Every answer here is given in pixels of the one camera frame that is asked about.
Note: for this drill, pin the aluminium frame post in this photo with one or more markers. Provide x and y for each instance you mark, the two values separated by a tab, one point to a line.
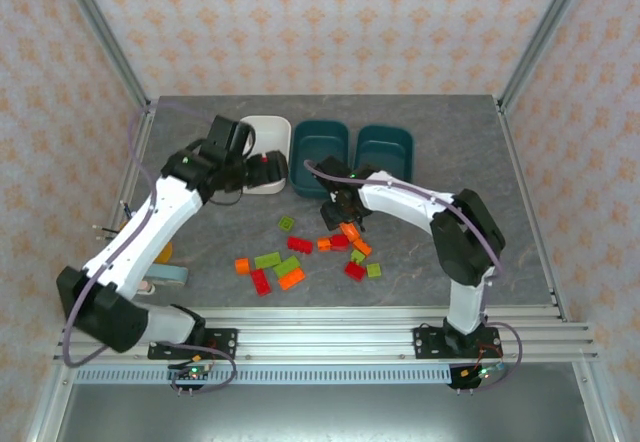
103	27
546	27

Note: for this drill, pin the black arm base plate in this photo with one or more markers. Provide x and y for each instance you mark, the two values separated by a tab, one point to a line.
225	342
425	342

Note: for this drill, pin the aluminium mounting rail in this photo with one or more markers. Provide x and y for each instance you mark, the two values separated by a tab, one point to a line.
325	337

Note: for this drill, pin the black pencil white tip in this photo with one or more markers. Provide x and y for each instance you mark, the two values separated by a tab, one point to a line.
105	229
106	237

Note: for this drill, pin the teal plastic container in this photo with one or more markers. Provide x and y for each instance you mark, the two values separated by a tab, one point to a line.
385	147
320	142

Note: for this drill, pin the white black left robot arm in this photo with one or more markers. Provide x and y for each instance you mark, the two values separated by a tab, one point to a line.
150	227

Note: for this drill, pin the yellow pencil cup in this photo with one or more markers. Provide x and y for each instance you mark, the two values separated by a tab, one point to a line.
165	252

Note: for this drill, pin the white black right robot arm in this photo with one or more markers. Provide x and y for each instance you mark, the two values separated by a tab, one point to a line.
400	197

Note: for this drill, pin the small white pink object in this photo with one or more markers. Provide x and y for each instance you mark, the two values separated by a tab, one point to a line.
147	288

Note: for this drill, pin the small circuit board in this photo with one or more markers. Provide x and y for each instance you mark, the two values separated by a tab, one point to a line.
482	373
195	373

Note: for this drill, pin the aluminium side rail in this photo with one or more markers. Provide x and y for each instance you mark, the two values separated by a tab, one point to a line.
534	212
139	162

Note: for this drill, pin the dark pencil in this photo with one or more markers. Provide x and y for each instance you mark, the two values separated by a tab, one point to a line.
126	208

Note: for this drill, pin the grey metal panel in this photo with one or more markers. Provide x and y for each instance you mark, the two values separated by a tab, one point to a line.
325	412

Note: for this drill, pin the white plastic container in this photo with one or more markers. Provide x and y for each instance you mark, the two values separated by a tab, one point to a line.
272	134

